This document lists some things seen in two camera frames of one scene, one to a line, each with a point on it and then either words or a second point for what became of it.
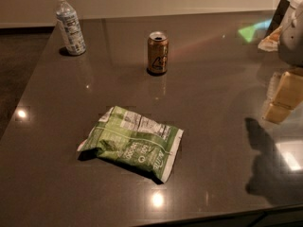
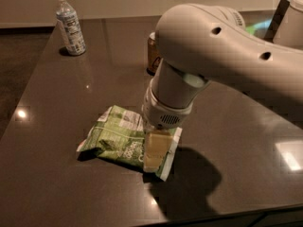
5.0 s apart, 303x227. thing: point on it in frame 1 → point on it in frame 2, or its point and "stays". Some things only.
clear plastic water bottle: (69, 25) stays
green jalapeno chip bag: (134, 140) stays
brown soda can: (157, 53) stays
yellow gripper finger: (289, 92) → (165, 110)
